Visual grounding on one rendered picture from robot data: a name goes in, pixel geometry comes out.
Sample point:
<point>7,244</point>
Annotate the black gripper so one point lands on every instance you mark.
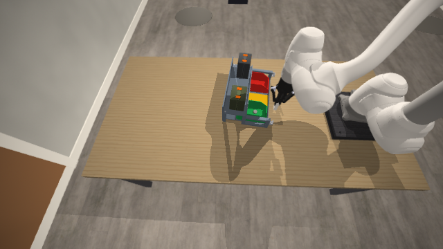
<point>282,97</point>

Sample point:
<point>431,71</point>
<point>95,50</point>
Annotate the red bin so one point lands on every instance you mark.
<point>259,82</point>

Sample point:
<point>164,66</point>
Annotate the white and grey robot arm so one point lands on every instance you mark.
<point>398,127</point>

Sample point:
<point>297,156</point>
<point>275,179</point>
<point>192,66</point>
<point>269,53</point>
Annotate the green bin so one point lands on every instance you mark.
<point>256,105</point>

